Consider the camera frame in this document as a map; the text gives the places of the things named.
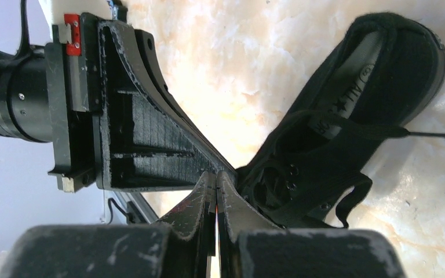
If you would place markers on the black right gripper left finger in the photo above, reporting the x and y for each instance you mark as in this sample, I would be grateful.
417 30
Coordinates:
191 242

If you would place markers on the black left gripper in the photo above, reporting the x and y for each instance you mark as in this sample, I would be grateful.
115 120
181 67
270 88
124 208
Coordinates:
145 140

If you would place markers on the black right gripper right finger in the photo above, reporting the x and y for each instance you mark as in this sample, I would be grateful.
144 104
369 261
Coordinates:
236 218

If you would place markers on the black shoelace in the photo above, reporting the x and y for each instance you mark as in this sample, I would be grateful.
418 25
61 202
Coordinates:
311 163

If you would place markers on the black canvas sneaker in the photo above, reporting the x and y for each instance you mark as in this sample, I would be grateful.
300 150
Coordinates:
382 74

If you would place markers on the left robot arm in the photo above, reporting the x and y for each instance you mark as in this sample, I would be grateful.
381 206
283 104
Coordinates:
24 107

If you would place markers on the aluminium frame rail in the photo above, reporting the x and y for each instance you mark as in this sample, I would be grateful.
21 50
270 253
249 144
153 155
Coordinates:
128 208

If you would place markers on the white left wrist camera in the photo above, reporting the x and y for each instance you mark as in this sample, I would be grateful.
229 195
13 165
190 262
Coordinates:
54 10

